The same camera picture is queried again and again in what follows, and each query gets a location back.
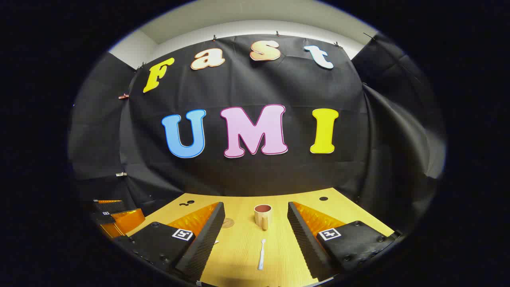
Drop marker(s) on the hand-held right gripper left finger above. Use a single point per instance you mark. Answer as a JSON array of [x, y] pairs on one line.
[[205, 239]]

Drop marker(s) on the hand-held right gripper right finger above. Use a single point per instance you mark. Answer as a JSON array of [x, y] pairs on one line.
[[305, 239]]

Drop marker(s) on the wooden desktop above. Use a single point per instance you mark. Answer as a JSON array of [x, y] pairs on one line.
[[243, 255]]

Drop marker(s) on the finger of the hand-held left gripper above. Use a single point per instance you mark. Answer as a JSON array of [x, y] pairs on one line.
[[111, 206], [127, 221]]

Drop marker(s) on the black backdrop cloth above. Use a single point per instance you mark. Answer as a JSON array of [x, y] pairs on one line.
[[247, 87]]

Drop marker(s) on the round cork coaster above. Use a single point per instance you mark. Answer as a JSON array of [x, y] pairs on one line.
[[228, 223]]

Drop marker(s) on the white toothbrush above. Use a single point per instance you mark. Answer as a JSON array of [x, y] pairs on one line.
[[261, 255]]

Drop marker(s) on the beige cup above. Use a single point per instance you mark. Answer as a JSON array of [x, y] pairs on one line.
[[263, 218]]

